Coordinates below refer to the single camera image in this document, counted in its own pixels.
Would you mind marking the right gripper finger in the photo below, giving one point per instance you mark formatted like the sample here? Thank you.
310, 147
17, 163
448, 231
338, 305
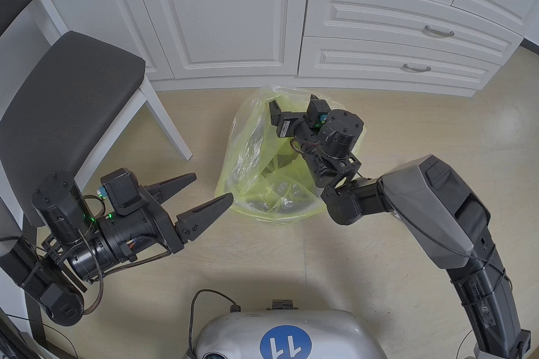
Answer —
276, 113

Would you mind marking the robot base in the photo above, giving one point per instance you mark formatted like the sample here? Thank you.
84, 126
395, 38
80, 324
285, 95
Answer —
236, 332

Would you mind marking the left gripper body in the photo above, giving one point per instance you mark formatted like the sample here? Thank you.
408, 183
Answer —
134, 235

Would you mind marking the white chair grey seat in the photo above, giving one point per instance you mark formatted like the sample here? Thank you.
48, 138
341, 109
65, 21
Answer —
75, 96

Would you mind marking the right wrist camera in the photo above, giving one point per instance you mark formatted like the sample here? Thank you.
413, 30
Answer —
316, 111

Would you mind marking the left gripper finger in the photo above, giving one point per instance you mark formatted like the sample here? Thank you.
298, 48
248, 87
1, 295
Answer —
168, 189
198, 218

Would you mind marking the yellow plastic bag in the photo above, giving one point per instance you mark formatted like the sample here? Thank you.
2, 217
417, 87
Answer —
248, 147

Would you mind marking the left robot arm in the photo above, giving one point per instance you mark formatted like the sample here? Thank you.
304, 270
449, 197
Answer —
59, 210

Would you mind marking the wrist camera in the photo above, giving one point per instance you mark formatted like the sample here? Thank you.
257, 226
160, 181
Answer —
316, 111
122, 191

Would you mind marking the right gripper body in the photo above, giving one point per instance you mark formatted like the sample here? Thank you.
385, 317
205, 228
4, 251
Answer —
301, 129

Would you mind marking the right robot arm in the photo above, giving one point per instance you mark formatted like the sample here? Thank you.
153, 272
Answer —
433, 206

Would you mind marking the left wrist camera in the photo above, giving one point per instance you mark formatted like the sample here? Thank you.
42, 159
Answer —
122, 191

